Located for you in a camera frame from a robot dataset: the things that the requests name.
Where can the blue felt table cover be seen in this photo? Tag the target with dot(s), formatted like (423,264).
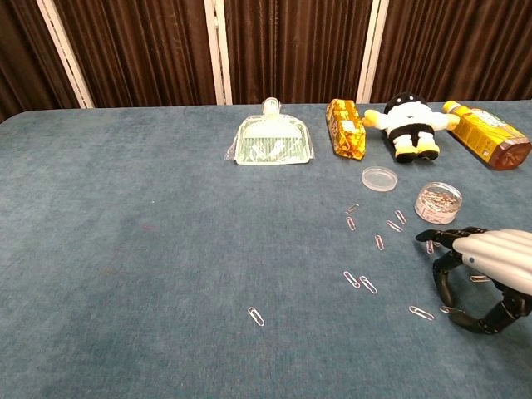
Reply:
(124,249)

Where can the gold foil snack package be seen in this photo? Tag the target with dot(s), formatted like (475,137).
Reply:
(347,129)

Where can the clear paperclip container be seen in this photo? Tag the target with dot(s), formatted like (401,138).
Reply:
(438,203)

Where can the brown curtain panel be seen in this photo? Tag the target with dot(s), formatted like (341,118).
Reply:
(457,50)
(295,50)
(25,54)
(137,50)

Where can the packaged mini dustpan brush set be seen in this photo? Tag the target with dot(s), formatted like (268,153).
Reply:
(272,141)

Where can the white partition post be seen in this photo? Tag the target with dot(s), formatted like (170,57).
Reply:
(371,54)
(66,54)
(218,54)

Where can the black white plush toy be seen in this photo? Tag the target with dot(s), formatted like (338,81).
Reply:
(409,120)

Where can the clear round lid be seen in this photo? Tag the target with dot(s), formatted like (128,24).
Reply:
(379,178)

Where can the yellow label tea bottle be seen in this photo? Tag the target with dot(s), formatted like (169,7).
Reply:
(482,131)

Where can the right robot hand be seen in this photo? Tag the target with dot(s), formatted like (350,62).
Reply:
(494,257)

